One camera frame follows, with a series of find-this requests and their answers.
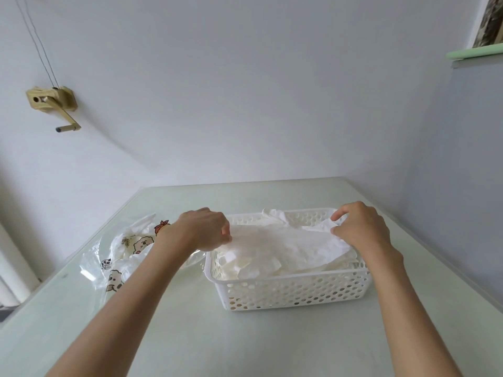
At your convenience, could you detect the person's right hand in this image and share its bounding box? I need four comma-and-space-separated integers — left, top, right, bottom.
330, 201, 404, 268

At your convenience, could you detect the person's left hand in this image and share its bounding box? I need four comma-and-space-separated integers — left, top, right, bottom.
163, 207, 233, 252

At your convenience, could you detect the stack of white gloves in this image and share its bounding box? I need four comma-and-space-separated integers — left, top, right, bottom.
212, 209, 366, 280

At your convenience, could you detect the white perforated plastic basket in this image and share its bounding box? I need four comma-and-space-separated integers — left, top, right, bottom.
203, 207, 372, 313

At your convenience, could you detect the clear bear-print plastic bag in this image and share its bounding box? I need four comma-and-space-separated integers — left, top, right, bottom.
78, 214, 207, 293

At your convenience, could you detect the person's left forearm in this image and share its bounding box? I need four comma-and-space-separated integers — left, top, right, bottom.
45, 229, 193, 377

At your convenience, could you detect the person's right forearm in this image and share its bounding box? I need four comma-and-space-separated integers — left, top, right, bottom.
369, 254, 463, 377

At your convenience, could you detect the white column radiator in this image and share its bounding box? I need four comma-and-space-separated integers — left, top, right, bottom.
0, 223, 40, 309

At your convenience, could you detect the pale green shelf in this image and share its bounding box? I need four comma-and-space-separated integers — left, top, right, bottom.
446, 43, 503, 61

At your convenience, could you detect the brass wall crank winch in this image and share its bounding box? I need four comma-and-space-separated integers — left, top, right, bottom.
25, 86, 82, 133

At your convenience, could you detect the thin steel winch cable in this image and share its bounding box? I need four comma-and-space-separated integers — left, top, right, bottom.
14, 0, 62, 90

